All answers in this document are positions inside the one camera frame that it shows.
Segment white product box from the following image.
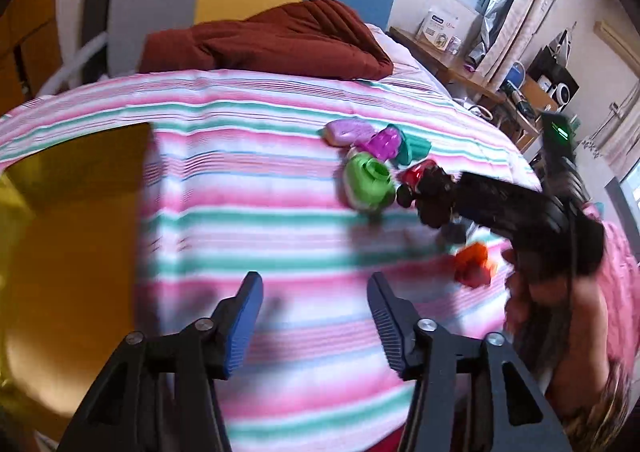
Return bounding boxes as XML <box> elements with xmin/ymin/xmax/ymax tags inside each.
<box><xmin>416</xmin><ymin>8</ymin><xmax>459</xmax><ymax>51</ymax></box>

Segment gold metal tray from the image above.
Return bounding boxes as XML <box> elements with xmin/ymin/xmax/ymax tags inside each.
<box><xmin>1</xmin><ymin>123</ymin><xmax>152</xmax><ymax>418</ymax></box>

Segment black rolled mat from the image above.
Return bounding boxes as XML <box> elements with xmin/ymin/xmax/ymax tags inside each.
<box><xmin>80</xmin><ymin>0</ymin><xmax>130</xmax><ymax>82</ymax></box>

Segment dark red quilted blanket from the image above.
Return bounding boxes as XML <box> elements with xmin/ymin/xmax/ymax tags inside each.
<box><xmin>138</xmin><ymin>0</ymin><xmax>394</xmax><ymax>80</ymax></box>

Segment lilac oval soap box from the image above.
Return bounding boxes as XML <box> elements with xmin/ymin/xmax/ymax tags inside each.
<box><xmin>322</xmin><ymin>119</ymin><xmax>375</xmax><ymax>147</ymax></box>

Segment magenta perforated dome toy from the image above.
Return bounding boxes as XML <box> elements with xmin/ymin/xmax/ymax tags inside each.
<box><xmin>359</xmin><ymin>126</ymin><xmax>402</xmax><ymax>161</ymax></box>

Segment green round valve toy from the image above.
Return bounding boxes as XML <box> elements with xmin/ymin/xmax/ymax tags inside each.
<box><xmin>342</xmin><ymin>152</ymin><xmax>396</xmax><ymax>212</ymax></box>

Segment wooden desk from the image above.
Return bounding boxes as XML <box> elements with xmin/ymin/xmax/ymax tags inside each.
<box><xmin>388</xmin><ymin>27</ymin><xmax>539</xmax><ymax>153</ymax></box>

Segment brown honeycomb block toy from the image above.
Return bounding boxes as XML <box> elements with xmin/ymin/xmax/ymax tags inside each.
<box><xmin>414</xmin><ymin>166</ymin><xmax>454</xmax><ymax>230</ymax></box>

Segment teal flanged cylinder toy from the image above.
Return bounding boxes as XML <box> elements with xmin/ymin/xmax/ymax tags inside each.
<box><xmin>388</xmin><ymin>123</ymin><xmax>432</xmax><ymax>167</ymax></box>

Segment orange red block toy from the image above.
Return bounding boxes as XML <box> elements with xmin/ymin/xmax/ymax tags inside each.
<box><xmin>454</xmin><ymin>243</ymin><xmax>497</xmax><ymax>288</ymax></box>

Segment person's right hand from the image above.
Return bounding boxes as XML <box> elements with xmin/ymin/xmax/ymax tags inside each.
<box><xmin>501</xmin><ymin>247</ymin><xmax>612</xmax><ymax>421</ymax></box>

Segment striped pink green bedspread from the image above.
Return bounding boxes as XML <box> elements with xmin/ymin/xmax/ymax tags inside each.
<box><xmin>1</xmin><ymin>70</ymin><xmax>538</xmax><ymax>451</ymax></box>

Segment red cylinder toy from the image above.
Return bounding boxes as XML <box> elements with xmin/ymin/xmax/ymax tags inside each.
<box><xmin>396</xmin><ymin>158</ymin><xmax>437</xmax><ymax>208</ymax></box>

